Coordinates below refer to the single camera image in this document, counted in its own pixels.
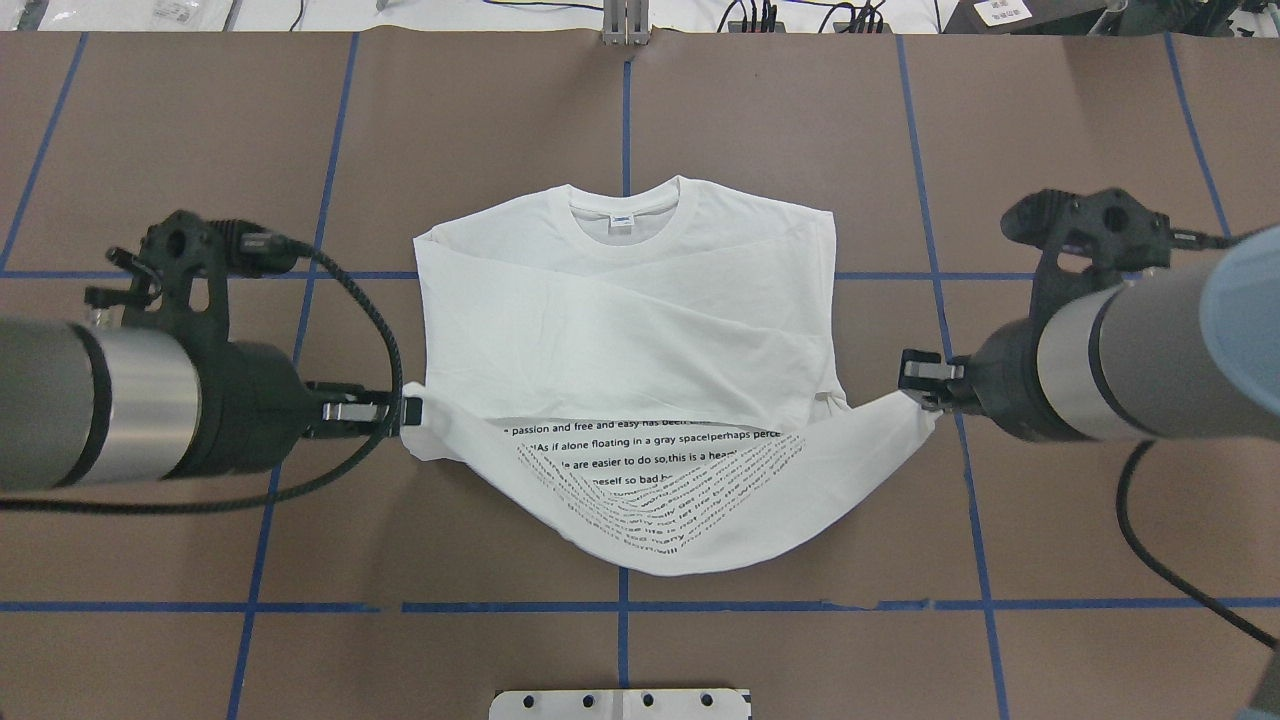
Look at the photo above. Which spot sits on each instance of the white long-sleeve printed shirt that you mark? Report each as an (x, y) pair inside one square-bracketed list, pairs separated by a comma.
[(654, 377)]

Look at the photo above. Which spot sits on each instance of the orange-black adapter box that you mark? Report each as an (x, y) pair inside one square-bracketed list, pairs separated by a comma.
[(854, 18), (750, 18)]

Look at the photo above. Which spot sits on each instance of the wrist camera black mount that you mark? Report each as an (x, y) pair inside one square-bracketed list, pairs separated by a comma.
[(180, 275), (1090, 243)]

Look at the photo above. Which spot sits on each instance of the aluminium frame post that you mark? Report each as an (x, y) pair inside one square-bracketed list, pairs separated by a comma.
[(626, 22)]

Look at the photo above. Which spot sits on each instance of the black box with white label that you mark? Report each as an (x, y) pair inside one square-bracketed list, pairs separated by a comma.
[(1048, 18)]

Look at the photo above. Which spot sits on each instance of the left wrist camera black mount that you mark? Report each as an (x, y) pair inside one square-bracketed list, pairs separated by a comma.
[(180, 275)]

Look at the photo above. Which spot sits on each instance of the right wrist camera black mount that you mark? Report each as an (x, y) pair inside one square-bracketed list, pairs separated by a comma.
[(1090, 243)]

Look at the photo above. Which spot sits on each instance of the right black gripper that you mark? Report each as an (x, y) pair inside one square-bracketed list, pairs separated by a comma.
[(1003, 382)]

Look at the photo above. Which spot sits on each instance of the clear plastic bag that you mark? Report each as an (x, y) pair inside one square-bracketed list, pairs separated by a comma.
[(137, 16)]

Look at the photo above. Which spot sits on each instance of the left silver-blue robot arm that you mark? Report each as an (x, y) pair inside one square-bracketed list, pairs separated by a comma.
[(90, 406)]

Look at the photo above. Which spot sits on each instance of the white camera post with base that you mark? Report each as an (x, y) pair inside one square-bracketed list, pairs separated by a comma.
[(683, 703)]

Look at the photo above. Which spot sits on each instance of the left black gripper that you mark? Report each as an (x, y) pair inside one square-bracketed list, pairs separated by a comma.
[(250, 403)]

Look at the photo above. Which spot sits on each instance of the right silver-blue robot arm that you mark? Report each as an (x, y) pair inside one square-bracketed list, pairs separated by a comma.
[(1189, 353)]

